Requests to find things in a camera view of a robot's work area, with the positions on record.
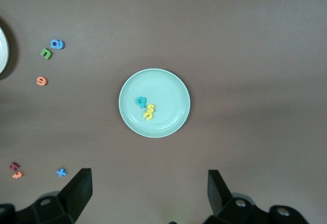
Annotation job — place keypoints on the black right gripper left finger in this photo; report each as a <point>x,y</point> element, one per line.
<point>74,196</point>

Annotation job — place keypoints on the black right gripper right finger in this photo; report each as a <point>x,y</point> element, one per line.
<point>222,201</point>

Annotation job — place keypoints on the yellow foam letter u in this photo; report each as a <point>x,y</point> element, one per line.
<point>148,117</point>

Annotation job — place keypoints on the teal foam letter b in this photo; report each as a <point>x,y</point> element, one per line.
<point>141,101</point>

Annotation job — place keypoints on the yellow foam letter s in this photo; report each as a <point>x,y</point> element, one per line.
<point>151,108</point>

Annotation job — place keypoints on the blue foam letter x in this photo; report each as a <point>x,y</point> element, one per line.
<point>61,172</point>

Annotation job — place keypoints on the orange foam letter t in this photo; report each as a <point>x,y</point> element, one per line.
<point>17,174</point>

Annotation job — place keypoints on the dark red foam letter k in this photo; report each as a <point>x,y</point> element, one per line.
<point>14,166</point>

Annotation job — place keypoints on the orange foam letter e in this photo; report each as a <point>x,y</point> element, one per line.
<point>42,81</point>

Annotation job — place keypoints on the green plate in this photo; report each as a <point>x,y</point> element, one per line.
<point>166,88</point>

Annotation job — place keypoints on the green foam letter u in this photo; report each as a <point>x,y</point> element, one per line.
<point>46,53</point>

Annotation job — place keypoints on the blue foam letter a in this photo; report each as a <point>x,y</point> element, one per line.
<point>57,44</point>

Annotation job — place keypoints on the beige plate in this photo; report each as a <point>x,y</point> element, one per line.
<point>3,50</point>

